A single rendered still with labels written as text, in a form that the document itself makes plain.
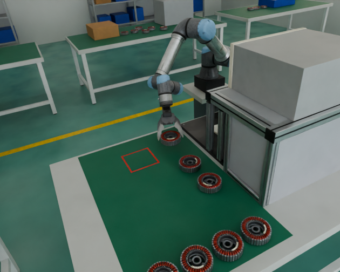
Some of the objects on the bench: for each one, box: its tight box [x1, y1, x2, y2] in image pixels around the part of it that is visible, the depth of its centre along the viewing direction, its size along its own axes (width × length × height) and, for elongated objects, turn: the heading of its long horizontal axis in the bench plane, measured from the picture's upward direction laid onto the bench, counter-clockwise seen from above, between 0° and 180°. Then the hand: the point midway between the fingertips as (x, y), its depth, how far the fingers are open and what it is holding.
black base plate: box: [181, 112, 223, 166], centre depth 169 cm, size 47×64×2 cm
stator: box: [179, 155, 201, 173], centre depth 142 cm, size 11×11×4 cm
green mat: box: [78, 127, 293, 272], centre depth 131 cm, size 94×61×1 cm, turn 33°
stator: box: [197, 172, 222, 194], centre depth 130 cm, size 11×11×4 cm
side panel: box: [223, 113, 280, 207], centre depth 120 cm, size 28×3×32 cm, turn 33°
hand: (170, 138), depth 153 cm, fingers closed on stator, 13 cm apart
